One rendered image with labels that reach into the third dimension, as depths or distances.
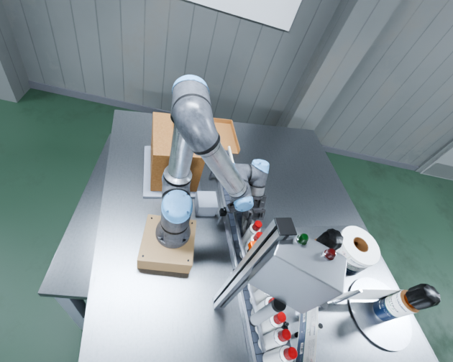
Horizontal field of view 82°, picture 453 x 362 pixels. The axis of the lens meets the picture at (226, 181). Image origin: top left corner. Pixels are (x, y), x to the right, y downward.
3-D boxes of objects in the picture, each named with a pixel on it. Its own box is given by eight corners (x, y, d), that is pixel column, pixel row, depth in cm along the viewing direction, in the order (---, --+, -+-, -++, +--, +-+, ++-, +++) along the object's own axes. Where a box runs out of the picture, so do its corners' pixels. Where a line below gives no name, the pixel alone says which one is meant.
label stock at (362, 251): (337, 232, 145) (353, 219, 134) (367, 261, 138) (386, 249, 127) (318, 251, 133) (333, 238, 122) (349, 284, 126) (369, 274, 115)
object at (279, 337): (272, 350, 99) (296, 342, 84) (259, 353, 98) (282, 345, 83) (268, 335, 103) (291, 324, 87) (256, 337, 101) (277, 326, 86)
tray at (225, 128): (238, 154, 171) (240, 149, 168) (199, 151, 163) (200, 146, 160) (230, 123, 189) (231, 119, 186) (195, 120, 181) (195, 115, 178)
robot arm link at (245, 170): (229, 178, 101) (255, 179, 104) (225, 158, 108) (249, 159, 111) (224, 190, 107) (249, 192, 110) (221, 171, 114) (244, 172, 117)
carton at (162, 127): (196, 192, 141) (206, 157, 120) (150, 191, 133) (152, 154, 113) (191, 151, 158) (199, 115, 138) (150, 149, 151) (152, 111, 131)
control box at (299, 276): (302, 314, 70) (344, 294, 56) (246, 282, 71) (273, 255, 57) (309, 281, 77) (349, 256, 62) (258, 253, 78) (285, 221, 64)
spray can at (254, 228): (250, 248, 124) (266, 228, 109) (240, 250, 122) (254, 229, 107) (246, 239, 127) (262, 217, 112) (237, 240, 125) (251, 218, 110)
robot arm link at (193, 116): (203, 112, 64) (262, 207, 100) (200, 89, 71) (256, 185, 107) (163, 131, 67) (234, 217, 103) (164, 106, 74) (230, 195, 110)
